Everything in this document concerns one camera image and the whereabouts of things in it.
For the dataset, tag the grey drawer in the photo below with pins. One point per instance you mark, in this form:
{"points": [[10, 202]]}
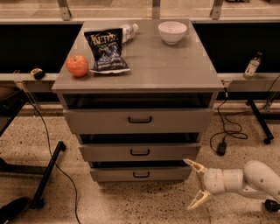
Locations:
{"points": [[133, 121], [120, 152], [140, 174]]}

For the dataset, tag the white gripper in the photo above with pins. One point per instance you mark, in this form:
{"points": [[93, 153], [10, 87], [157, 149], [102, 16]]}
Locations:
{"points": [[213, 181]]}

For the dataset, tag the grey top drawer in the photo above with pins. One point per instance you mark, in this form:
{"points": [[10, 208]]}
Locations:
{"points": [[133, 121]]}

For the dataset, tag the black shoe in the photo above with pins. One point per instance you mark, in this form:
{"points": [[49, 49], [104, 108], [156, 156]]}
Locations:
{"points": [[13, 209]]}

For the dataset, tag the black cart frame left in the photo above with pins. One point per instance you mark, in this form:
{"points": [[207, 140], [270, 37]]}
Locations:
{"points": [[12, 99]]}

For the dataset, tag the black kettle chips bag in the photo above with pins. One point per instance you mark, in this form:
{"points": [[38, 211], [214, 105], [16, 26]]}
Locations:
{"points": [[106, 46]]}

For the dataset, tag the clear plastic water bottle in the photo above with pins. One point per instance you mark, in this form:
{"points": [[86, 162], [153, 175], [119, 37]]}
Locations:
{"points": [[128, 31]]}

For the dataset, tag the black yellow tape measure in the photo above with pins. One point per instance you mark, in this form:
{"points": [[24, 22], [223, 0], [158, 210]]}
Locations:
{"points": [[38, 73]]}

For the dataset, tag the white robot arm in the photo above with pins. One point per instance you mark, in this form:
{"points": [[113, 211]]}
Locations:
{"points": [[256, 181]]}

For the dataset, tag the black stand leg right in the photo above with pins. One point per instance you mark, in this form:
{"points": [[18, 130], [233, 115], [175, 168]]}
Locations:
{"points": [[262, 114]]}

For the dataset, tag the small glass bottle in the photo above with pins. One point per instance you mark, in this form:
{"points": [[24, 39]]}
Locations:
{"points": [[252, 66]]}

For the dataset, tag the black caster wheel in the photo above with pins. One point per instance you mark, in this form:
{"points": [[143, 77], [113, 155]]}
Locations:
{"points": [[272, 205]]}

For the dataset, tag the red apple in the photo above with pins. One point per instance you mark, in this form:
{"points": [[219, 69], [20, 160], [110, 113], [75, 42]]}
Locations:
{"points": [[77, 65]]}

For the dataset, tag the grey bottom drawer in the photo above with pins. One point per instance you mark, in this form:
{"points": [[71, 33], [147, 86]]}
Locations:
{"points": [[140, 174]]}

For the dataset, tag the grey drawer cabinet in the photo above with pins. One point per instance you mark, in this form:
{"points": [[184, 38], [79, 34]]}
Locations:
{"points": [[161, 76]]}

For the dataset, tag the white ceramic bowl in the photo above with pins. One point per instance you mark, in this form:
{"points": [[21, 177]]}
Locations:
{"points": [[171, 32]]}

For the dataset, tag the grey middle drawer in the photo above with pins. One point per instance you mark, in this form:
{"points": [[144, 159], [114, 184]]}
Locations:
{"points": [[120, 152]]}

